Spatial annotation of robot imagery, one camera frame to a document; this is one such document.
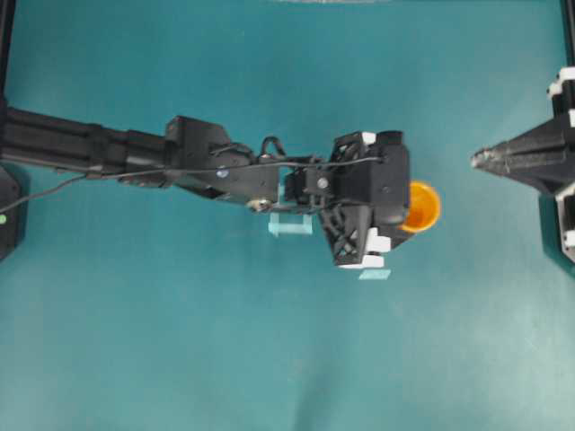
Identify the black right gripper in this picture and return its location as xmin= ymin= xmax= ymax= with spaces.
xmin=471 ymin=66 xmax=574 ymax=261

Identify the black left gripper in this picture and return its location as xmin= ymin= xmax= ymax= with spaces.
xmin=284 ymin=130 xmax=410 ymax=269

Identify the orange plastic cup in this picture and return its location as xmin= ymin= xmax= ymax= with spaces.
xmin=401 ymin=180 xmax=441 ymax=234

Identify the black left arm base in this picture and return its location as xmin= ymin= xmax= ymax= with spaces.
xmin=1 ymin=163 xmax=30 ymax=260

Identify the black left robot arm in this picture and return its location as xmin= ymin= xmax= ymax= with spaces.
xmin=1 ymin=108 xmax=411 ymax=268

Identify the light blue tape square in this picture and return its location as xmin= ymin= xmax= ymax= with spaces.
xmin=268 ymin=212 xmax=313 ymax=238

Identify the light blue tape strip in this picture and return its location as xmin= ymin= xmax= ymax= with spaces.
xmin=358 ymin=269 xmax=391 ymax=281

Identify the black right frame post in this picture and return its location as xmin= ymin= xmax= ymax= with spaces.
xmin=561 ymin=0 xmax=575 ymax=66

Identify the black frame post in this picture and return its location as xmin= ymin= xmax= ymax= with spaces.
xmin=561 ymin=0 xmax=575 ymax=66
xmin=0 ymin=0 xmax=16 ymax=106

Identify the black left frame post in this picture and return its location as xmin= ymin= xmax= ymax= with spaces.
xmin=0 ymin=0 xmax=16 ymax=106

